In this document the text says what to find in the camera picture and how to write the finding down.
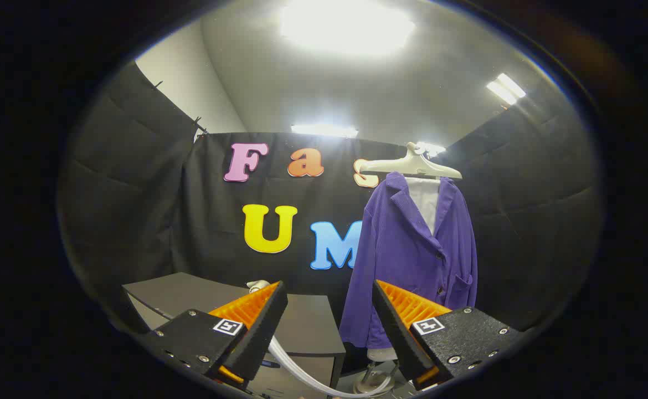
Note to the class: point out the black backdrop cloth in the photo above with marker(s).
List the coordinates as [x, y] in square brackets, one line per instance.
[219, 221]

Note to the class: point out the grey dress form stand base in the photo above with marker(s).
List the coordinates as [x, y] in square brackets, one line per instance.
[374, 382]

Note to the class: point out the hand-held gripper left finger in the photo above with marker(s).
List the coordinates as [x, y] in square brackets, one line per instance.
[257, 332]

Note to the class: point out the black quilted side panel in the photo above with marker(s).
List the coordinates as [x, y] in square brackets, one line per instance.
[124, 194]
[534, 221]

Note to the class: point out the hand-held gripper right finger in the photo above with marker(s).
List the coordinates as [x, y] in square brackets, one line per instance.
[399, 332]

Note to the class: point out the grey side table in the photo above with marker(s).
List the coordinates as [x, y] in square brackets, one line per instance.
[307, 327]

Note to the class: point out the white clothes hanger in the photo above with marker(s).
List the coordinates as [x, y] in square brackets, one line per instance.
[412, 165]

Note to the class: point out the twin ceiling light strip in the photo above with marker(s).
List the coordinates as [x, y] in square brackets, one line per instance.
[505, 88]

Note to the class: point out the large ceiling light panel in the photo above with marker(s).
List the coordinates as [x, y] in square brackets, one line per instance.
[346, 25]

